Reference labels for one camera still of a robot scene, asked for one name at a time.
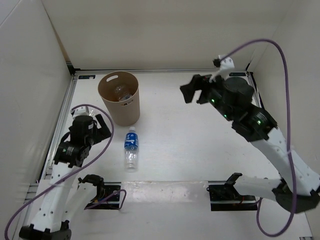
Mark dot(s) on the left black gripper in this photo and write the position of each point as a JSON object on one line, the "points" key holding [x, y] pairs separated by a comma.
{"points": [[103, 132]]}

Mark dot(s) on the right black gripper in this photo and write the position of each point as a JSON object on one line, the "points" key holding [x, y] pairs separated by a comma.
{"points": [[198, 83]]}

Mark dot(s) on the blue label plastic bottle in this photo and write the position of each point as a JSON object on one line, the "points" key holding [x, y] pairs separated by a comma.
{"points": [[131, 150]]}

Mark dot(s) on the green label clear bottle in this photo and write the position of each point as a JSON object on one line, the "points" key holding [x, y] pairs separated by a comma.
{"points": [[122, 92]]}

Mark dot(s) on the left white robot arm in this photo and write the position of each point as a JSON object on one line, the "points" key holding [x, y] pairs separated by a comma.
{"points": [[52, 221]]}

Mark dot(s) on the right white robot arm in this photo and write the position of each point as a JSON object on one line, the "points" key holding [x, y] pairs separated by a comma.
{"points": [[261, 130]]}

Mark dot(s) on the brown round bin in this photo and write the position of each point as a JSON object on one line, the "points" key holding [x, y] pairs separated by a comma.
{"points": [[125, 113]]}

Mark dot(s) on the clear unlabelled plastic bottle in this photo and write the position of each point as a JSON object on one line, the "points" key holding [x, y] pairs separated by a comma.
{"points": [[90, 112]]}

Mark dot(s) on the right blue corner label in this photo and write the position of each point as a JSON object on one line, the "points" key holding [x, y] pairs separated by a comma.
{"points": [[237, 74]]}

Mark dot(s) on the blue corner label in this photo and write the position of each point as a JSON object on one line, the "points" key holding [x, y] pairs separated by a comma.
{"points": [[237, 74], [86, 77]]}

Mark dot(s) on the left blue corner label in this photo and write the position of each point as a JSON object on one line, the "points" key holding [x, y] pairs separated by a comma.
{"points": [[86, 77]]}

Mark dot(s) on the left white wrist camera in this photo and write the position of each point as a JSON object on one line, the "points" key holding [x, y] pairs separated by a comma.
{"points": [[80, 111]]}

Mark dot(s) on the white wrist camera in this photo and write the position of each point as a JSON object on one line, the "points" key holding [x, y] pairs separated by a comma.
{"points": [[80, 111], [224, 65]]}

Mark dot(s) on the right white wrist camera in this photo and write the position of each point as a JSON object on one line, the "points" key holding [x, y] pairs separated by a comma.
{"points": [[224, 65]]}

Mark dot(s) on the left aluminium frame rail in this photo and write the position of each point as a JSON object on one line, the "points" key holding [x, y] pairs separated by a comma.
{"points": [[62, 118]]}

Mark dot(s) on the aluminium frame rail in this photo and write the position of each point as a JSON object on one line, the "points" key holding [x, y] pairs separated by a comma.
{"points": [[256, 95], [62, 118]]}

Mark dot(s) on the right aluminium frame rail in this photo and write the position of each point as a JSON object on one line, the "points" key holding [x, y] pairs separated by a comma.
{"points": [[256, 95]]}

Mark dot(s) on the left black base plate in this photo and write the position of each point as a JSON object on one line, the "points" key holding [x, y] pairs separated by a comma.
{"points": [[113, 203]]}

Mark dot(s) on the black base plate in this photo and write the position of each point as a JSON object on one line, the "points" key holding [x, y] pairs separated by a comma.
{"points": [[228, 200], [113, 203]]}

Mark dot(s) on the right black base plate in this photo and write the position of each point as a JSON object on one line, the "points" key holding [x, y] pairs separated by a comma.
{"points": [[228, 200]]}

